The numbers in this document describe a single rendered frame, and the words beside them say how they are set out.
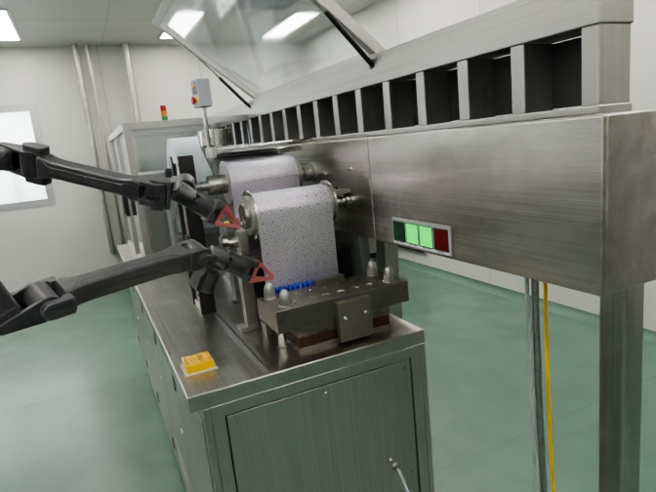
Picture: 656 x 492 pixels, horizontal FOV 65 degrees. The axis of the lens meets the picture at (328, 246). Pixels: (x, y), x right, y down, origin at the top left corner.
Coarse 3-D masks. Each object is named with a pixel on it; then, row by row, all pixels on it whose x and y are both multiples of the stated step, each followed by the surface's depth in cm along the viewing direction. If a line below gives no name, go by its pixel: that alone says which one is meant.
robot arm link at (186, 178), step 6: (186, 174) 150; (150, 180) 138; (156, 180) 139; (162, 180) 140; (168, 180) 140; (174, 180) 147; (186, 180) 146; (192, 180) 149; (168, 186) 140; (192, 186) 147; (168, 192) 140; (168, 198) 141; (168, 204) 142; (156, 210) 142; (162, 210) 142
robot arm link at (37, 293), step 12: (0, 288) 101; (24, 288) 110; (36, 288) 110; (48, 288) 111; (0, 300) 102; (12, 300) 104; (24, 300) 110; (36, 300) 107; (48, 300) 108; (0, 312) 102; (12, 312) 104; (24, 312) 105; (36, 312) 107; (0, 324) 103; (12, 324) 104; (24, 324) 106; (36, 324) 108
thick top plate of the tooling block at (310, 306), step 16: (304, 288) 150; (320, 288) 148; (336, 288) 147; (352, 288) 146; (368, 288) 144; (384, 288) 144; (400, 288) 147; (272, 304) 138; (304, 304) 136; (320, 304) 136; (384, 304) 145; (272, 320) 135; (288, 320) 133; (304, 320) 135; (320, 320) 137
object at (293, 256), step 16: (272, 240) 149; (288, 240) 151; (304, 240) 153; (320, 240) 156; (272, 256) 150; (288, 256) 152; (304, 256) 154; (320, 256) 156; (336, 256) 159; (272, 272) 150; (288, 272) 153; (304, 272) 155; (320, 272) 157; (336, 272) 159
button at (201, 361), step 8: (200, 352) 138; (208, 352) 137; (184, 360) 134; (192, 360) 133; (200, 360) 133; (208, 360) 132; (184, 368) 133; (192, 368) 131; (200, 368) 132; (208, 368) 132
